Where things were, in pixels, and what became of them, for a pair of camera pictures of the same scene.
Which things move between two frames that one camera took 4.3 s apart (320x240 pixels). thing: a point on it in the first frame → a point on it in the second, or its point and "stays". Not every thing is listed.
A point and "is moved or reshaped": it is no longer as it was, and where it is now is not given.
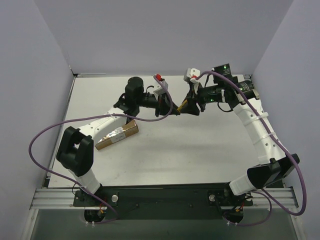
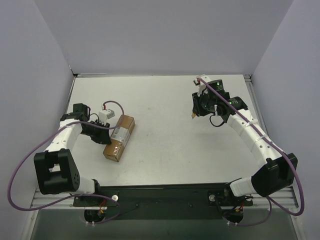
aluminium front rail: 63,199 stays
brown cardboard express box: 117,134 is moved or reshaped
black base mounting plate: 198,201 stays
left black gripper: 162,106 → 100,133
